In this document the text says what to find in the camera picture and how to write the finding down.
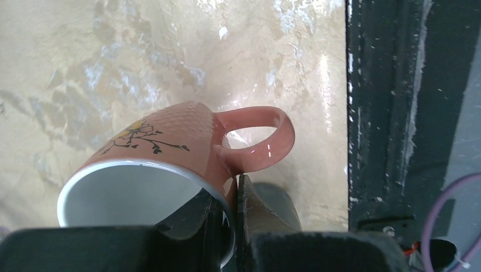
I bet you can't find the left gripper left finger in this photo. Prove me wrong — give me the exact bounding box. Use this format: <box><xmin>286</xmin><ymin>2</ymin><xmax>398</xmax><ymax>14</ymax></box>
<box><xmin>1</xmin><ymin>190</ymin><xmax>223</xmax><ymax>271</ymax></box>

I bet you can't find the orange mug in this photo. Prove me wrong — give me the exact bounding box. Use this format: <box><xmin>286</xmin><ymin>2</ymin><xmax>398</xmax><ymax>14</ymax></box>
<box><xmin>57</xmin><ymin>101</ymin><xmax>295</xmax><ymax>266</ymax></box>

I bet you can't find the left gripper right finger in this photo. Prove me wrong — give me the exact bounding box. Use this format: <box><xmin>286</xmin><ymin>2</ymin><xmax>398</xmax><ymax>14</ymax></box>
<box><xmin>237</xmin><ymin>175</ymin><xmax>410</xmax><ymax>271</ymax></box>

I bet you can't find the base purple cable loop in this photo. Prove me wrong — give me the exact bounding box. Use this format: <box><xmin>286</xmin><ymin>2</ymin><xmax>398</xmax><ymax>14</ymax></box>
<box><xmin>420</xmin><ymin>173</ymin><xmax>481</xmax><ymax>272</ymax></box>

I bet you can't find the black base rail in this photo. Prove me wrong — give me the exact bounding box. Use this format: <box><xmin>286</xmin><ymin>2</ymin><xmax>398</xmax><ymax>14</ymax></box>
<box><xmin>345</xmin><ymin>1</ymin><xmax>480</xmax><ymax>247</ymax></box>

